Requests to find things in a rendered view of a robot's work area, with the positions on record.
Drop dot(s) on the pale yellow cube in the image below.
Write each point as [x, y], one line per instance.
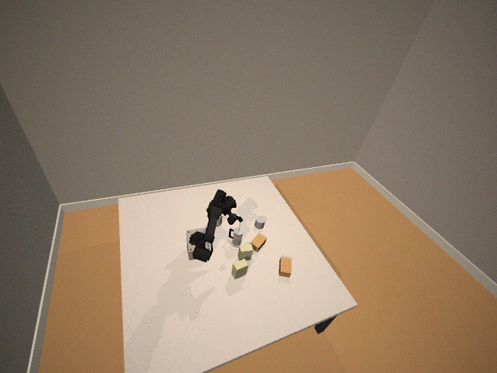
[245, 251]
[239, 269]

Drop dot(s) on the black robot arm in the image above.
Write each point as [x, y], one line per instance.
[215, 211]

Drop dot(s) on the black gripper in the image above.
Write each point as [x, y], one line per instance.
[232, 217]

